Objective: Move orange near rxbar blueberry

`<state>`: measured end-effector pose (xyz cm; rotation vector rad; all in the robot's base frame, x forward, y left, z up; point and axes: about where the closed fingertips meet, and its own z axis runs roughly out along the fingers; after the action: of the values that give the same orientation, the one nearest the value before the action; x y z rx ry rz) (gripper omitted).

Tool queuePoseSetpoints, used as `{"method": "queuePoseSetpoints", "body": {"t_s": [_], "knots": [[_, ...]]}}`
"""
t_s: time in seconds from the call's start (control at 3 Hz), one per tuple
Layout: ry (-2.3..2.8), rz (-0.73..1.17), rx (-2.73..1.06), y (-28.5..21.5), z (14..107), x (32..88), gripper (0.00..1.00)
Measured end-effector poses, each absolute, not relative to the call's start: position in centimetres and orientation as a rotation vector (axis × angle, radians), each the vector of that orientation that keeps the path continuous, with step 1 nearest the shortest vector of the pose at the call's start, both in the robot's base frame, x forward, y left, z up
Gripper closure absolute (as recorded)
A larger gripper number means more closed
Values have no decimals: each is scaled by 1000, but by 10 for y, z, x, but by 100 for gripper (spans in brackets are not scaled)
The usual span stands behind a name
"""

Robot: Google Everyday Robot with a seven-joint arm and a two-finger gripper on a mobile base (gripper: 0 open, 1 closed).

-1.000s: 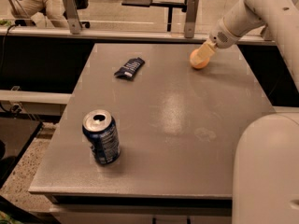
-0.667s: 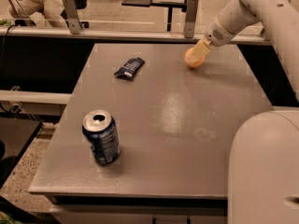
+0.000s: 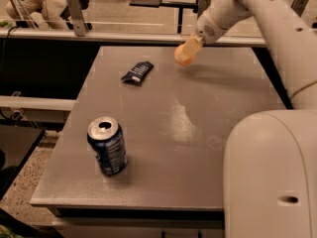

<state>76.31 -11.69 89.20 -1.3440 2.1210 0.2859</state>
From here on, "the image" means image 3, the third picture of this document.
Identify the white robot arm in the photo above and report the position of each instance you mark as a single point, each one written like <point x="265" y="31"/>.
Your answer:
<point x="270" y="160"/>

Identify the seated person in beige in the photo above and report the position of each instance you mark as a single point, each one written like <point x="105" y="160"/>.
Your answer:
<point x="50" y="10"/>

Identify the right metal bracket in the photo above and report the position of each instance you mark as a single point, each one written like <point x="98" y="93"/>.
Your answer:
<point x="298" y="6"/>

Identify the black side table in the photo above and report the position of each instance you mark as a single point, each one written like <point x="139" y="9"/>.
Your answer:
<point x="16" y="145"/>

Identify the metal bracket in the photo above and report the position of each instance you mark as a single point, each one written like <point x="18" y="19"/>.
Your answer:
<point x="78" y="23"/>
<point x="298" y="6"/>
<point x="202" y="6"/>

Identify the left metal bracket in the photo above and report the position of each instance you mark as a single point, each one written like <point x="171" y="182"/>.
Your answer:
<point x="78" y="23"/>

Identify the orange fruit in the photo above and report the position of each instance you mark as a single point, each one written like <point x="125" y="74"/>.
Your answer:
<point x="181" y="57"/>

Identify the metal rail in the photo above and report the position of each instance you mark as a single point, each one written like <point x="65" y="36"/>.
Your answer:
<point x="127" y="38"/>

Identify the blue rxbar wrapper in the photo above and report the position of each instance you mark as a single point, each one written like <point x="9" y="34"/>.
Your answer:
<point x="138" y="73"/>

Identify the blue soda can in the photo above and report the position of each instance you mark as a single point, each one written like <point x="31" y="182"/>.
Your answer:
<point x="105" y="136"/>

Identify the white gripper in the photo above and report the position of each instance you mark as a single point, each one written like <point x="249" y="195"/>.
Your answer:
<point x="208" y="29"/>

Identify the middle metal bracket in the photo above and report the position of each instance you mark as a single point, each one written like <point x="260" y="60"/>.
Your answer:
<point x="202" y="6"/>

